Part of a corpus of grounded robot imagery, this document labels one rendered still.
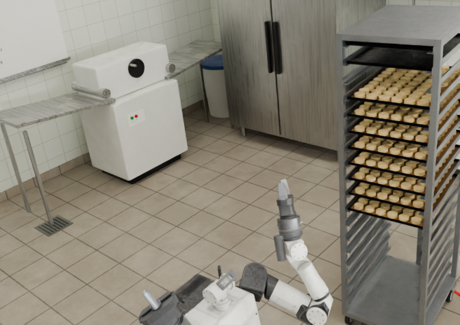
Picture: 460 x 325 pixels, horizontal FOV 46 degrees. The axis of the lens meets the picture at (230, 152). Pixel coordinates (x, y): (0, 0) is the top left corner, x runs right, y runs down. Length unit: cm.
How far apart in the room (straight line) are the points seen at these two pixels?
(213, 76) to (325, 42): 195
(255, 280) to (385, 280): 165
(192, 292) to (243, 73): 376
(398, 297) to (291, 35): 261
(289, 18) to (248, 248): 213
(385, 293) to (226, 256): 125
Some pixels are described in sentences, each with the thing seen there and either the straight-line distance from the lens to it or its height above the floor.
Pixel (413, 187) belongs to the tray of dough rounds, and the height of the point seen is 104.
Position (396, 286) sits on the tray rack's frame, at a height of 15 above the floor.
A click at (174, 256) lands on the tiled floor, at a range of 425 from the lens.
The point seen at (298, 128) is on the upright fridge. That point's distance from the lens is 538.
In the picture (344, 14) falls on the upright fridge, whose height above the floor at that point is 143.
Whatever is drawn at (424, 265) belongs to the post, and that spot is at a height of 66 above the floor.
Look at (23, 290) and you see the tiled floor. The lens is 437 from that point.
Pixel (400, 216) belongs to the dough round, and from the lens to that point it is 292.
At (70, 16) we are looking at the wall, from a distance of 576.
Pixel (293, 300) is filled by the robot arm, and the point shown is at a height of 103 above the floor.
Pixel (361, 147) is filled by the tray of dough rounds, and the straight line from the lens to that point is 283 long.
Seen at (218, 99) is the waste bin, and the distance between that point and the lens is 656.
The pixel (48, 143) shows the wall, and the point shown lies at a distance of 580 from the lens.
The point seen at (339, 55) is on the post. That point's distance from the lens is 264.
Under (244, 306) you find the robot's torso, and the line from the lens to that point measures 205.
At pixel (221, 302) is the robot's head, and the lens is 200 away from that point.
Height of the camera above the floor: 245
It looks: 25 degrees down
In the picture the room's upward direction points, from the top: 7 degrees counter-clockwise
